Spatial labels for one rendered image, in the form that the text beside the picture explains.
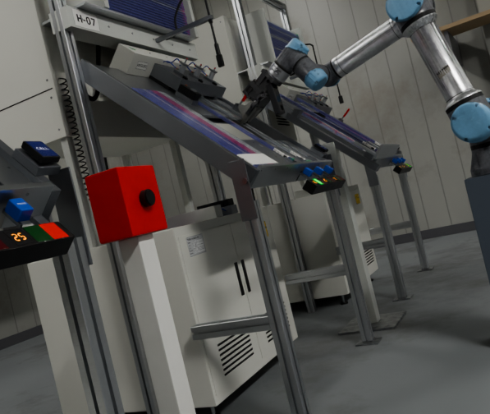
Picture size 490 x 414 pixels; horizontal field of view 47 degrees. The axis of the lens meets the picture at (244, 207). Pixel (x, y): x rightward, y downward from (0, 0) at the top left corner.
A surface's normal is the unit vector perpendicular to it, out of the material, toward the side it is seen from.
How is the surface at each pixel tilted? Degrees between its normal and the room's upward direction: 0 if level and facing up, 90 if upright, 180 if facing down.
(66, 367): 90
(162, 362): 90
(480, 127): 97
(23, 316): 90
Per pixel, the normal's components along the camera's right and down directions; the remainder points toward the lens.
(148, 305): -0.44, 0.10
